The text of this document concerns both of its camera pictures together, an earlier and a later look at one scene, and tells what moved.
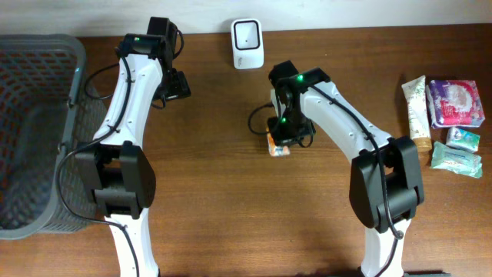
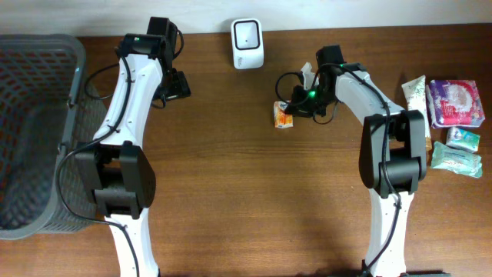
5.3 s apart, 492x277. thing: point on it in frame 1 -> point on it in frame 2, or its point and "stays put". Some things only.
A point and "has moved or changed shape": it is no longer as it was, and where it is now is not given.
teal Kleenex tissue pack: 463,138 stays put
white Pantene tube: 417,95 stays put
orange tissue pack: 277,151 has moved or changed shape
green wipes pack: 449,158 stays put
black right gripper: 281,138 -> 299,108
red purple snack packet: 456,104 stays put
